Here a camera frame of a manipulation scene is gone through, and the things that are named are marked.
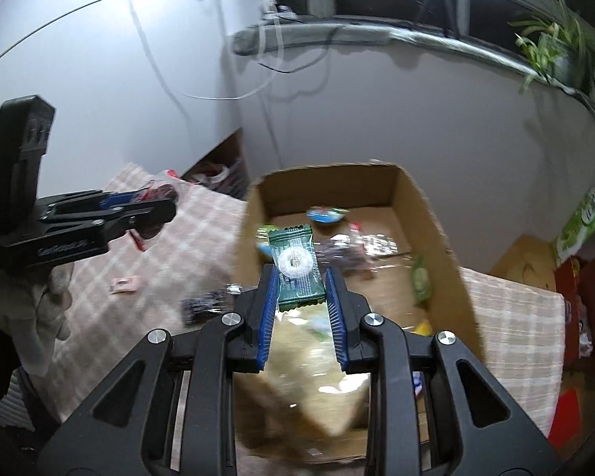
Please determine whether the green ring candy packet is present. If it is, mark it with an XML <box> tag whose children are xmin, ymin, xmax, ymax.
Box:
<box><xmin>267</xmin><ymin>223</ymin><xmax>326</xmax><ymax>314</ymax></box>

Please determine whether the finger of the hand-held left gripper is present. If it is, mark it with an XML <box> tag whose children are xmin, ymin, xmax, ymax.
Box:
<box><xmin>95</xmin><ymin>197</ymin><xmax>177</xmax><ymax>240</ymax></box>
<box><xmin>35</xmin><ymin>187</ymin><xmax>154</xmax><ymax>224</ymax></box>

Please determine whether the blue snack packet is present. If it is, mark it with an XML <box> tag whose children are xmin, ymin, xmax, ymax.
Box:
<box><xmin>306</xmin><ymin>205</ymin><xmax>351</xmax><ymax>227</ymax></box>

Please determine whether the white cable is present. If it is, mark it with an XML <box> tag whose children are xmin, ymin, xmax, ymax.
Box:
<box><xmin>128</xmin><ymin>0</ymin><xmax>289</xmax><ymax>101</ymax></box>

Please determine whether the clear bag of sliced bread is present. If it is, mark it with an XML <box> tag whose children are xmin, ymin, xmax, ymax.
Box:
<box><xmin>237</xmin><ymin>302</ymin><xmax>378</xmax><ymax>438</ymax></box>

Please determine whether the light green snack packet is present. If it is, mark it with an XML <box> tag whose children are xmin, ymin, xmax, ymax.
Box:
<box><xmin>411</xmin><ymin>254</ymin><xmax>433</xmax><ymax>307</ymax></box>

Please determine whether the black tripod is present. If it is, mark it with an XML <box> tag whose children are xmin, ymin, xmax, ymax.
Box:
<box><xmin>415</xmin><ymin>0</ymin><xmax>460</xmax><ymax>39</ymax></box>

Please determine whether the white power strip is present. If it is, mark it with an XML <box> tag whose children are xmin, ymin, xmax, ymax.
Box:
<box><xmin>260</xmin><ymin>0</ymin><xmax>299</xmax><ymax>21</ymax></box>

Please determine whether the cardboard box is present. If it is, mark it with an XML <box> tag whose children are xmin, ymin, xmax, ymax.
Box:
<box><xmin>234</xmin><ymin>159</ymin><xmax>488</xmax><ymax>463</ymax></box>

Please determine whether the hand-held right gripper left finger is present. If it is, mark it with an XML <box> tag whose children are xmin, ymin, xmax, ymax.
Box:
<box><xmin>40</xmin><ymin>264</ymin><xmax>280</xmax><ymax>476</ymax></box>

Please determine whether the person's left hand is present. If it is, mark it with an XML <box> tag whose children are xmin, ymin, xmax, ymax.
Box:
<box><xmin>0</xmin><ymin>259</ymin><xmax>76</xmax><ymax>376</ymax></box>

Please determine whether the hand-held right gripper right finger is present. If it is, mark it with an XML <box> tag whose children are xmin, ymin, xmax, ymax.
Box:
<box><xmin>324</xmin><ymin>266</ymin><xmax>562</xmax><ymax>476</ymax></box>

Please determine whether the small dark snack packet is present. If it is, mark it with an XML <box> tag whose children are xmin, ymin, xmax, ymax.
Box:
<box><xmin>180</xmin><ymin>290</ymin><xmax>230</xmax><ymax>326</ymax></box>

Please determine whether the potted spider plant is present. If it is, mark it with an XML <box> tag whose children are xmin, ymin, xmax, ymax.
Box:
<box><xmin>508</xmin><ymin>0</ymin><xmax>595</xmax><ymax>93</ymax></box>

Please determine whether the pink candy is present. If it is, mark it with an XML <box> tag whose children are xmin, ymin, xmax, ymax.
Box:
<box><xmin>109</xmin><ymin>274</ymin><xmax>143</xmax><ymax>295</ymax></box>

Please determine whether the black cable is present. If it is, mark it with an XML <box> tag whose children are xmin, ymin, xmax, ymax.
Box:
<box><xmin>255</xmin><ymin>24</ymin><xmax>339</xmax><ymax>76</ymax></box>

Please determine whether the green carton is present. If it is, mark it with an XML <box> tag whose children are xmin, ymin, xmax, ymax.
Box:
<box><xmin>552</xmin><ymin>183</ymin><xmax>595</xmax><ymax>267</ymax></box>

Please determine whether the red paper sheet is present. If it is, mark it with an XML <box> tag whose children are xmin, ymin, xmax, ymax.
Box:
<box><xmin>547</xmin><ymin>389</ymin><xmax>579</xmax><ymax>450</ymax></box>

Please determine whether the grey windowsill cloth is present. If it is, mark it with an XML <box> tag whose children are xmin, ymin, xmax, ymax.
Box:
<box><xmin>230</xmin><ymin>15</ymin><xmax>595</xmax><ymax>126</ymax></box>

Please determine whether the grey striped cloth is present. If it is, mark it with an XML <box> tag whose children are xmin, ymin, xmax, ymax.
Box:
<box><xmin>0</xmin><ymin>371</ymin><xmax>36</xmax><ymax>430</ymax></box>

